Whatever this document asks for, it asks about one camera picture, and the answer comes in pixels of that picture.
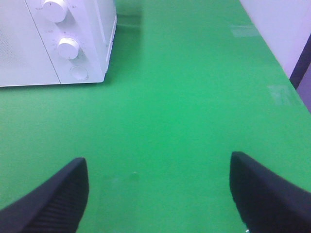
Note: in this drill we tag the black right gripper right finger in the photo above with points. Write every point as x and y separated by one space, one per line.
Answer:
266 202

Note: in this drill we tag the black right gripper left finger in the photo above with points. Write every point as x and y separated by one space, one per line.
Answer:
56 206

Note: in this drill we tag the round door release button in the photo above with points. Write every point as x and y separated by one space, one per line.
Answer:
79 73

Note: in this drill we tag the white microwave door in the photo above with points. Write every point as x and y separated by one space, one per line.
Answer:
23 56

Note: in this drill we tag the small white knob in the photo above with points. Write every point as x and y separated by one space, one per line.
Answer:
68 48

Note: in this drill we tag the white microwave oven body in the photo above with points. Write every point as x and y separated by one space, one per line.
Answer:
92 23

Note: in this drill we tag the large white upper knob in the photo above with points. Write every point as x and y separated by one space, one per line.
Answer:
54 10

